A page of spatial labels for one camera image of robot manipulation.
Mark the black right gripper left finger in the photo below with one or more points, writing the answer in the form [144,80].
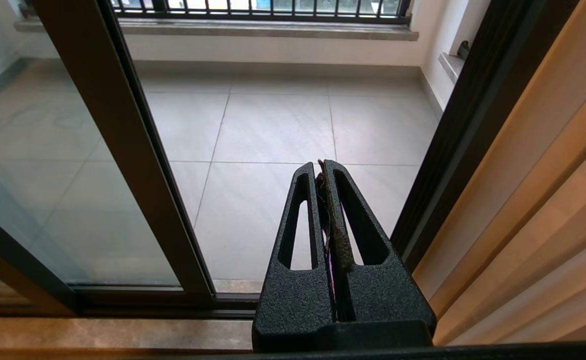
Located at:
[292,300]

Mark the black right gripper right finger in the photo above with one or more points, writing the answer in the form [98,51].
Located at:
[387,300]

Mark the sliding glass door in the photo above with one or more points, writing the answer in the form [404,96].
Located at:
[113,125]

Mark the short grey stone window sill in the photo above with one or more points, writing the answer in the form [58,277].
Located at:
[451,65]

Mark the brown framed fixed glass door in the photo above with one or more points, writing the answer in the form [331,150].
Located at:
[23,265]

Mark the long grey stone window sill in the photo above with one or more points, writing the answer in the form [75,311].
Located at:
[263,29]

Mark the wide black window railing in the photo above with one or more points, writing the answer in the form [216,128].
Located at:
[263,12]

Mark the dark door frame with track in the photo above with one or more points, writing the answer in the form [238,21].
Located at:
[477,110]

